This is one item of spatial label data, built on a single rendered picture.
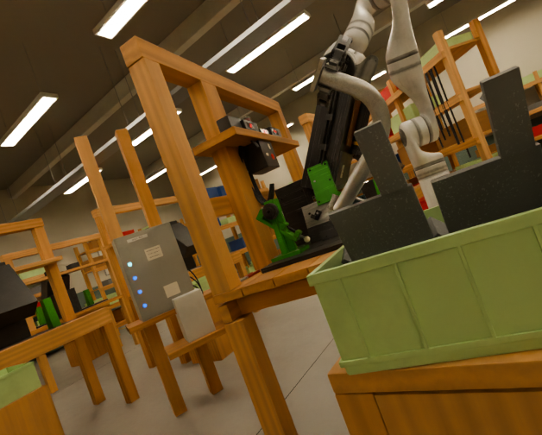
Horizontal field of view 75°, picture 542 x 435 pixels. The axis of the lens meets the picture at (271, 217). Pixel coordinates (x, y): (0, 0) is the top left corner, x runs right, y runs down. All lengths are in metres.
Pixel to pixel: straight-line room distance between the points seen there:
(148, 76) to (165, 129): 0.22
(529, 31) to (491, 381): 10.51
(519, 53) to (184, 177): 9.95
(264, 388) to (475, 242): 1.12
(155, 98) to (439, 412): 1.34
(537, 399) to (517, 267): 0.16
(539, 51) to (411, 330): 10.40
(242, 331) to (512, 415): 1.01
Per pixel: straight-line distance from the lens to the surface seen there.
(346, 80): 0.65
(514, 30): 10.92
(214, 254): 1.38
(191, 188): 1.40
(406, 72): 1.17
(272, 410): 1.53
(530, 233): 0.54
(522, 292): 0.55
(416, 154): 1.18
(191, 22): 6.43
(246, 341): 1.43
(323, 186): 1.83
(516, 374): 0.57
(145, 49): 1.63
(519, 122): 0.61
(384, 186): 0.62
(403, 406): 0.63
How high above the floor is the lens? 1.05
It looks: 1 degrees up
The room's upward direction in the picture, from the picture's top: 21 degrees counter-clockwise
